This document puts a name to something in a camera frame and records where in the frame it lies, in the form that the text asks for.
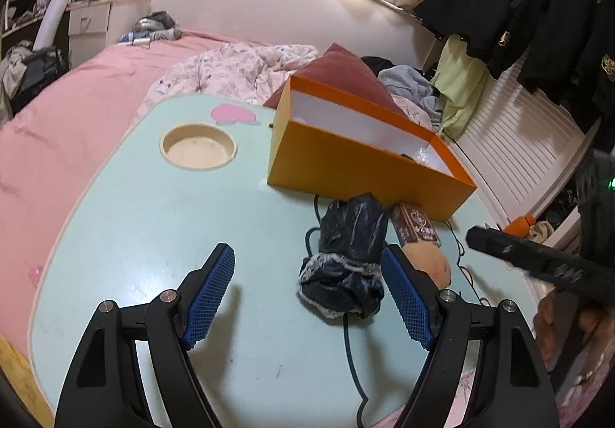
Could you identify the orange cardboard box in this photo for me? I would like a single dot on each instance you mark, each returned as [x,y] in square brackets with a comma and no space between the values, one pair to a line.
[330,143]

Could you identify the white bedside drawer cabinet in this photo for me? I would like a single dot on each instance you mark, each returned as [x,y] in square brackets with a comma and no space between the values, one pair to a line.
[87,31]

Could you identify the right hand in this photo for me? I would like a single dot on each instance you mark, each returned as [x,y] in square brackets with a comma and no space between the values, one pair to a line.
[574,338]

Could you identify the pink floral quilt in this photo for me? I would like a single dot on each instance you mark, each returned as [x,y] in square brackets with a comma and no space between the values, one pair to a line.
[238,72]

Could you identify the pink bed sheet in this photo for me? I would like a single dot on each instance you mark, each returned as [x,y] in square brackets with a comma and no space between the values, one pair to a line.
[53,147]

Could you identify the orange bottle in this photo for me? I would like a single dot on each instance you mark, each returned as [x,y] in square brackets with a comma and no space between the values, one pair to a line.
[520,227]

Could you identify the brown playing card box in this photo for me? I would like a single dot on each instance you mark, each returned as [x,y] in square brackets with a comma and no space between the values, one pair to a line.
[412,225]

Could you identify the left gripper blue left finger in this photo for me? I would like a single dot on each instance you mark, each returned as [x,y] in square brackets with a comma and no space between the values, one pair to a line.
[104,386]

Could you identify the maroon pillow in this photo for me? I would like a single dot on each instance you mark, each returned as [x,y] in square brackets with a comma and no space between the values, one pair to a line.
[349,81]

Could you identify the light green hanging garment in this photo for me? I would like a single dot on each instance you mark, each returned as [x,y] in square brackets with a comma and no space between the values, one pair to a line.
[461,81]

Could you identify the tan plush ball toy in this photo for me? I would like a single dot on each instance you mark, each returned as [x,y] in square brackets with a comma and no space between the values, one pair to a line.
[427,257]

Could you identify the black hanging jacket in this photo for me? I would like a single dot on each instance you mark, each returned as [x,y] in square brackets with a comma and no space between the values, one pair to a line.
[562,45]

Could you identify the grey clothes on bed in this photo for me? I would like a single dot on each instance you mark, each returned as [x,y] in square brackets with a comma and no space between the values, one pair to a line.
[152,28]

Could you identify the grey clothing pile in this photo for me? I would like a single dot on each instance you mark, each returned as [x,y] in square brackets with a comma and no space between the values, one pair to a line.
[413,94]

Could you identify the black fabric bundle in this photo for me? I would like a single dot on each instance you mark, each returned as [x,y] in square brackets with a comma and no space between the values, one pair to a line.
[345,274]

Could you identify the white rolled tube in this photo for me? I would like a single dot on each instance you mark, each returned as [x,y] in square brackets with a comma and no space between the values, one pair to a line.
[49,25]

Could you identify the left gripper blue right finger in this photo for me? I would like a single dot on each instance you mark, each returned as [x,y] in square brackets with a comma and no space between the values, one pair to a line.
[511,387]

